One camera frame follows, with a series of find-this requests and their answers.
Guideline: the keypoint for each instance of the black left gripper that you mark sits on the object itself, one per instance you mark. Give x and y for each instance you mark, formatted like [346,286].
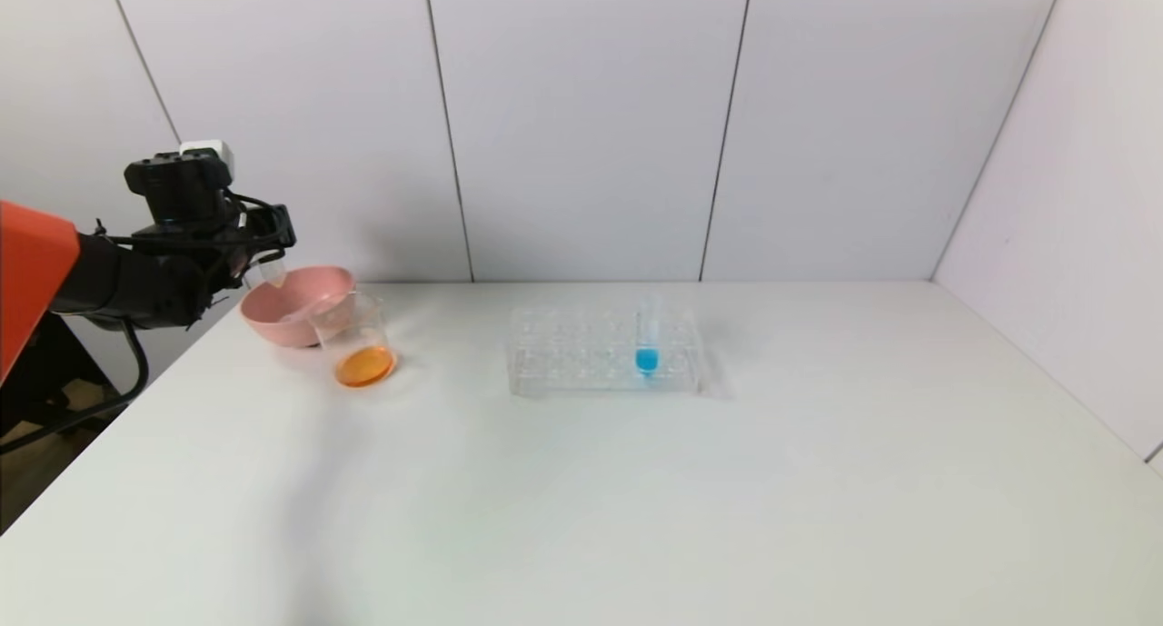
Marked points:
[278,227]

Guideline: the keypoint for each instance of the yellow pigment test tube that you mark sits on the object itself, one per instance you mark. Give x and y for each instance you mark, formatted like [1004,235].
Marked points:
[273,273]

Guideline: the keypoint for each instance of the orange and black left arm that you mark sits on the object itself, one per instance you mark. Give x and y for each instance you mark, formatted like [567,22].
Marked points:
[36,263]

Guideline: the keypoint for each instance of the clear glass beaker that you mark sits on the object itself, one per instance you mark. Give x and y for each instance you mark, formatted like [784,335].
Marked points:
[363,362]

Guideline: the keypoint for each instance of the clear acrylic test tube rack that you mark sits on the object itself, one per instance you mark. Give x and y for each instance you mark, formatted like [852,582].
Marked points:
[563,362]

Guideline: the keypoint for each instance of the blue pigment test tube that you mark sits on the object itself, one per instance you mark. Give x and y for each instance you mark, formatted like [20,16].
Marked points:
[646,361]

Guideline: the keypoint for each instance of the pink plastic bowl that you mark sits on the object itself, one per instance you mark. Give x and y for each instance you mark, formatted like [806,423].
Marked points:
[291,322]

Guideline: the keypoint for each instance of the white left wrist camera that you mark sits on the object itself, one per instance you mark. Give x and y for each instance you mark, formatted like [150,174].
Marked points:
[213,149]

